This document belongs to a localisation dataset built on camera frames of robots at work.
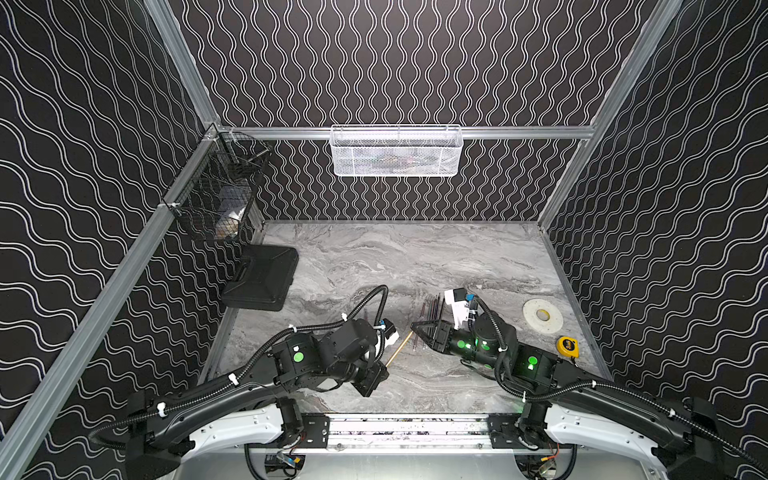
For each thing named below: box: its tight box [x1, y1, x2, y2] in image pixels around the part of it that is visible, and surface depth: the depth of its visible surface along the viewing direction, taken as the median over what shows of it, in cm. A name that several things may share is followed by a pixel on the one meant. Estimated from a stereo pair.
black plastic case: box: [221, 244, 299, 312], surface depth 99 cm
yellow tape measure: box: [556, 336, 579, 358], surface depth 88 cm
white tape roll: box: [523, 299, 564, 334], surface depth 97 cm
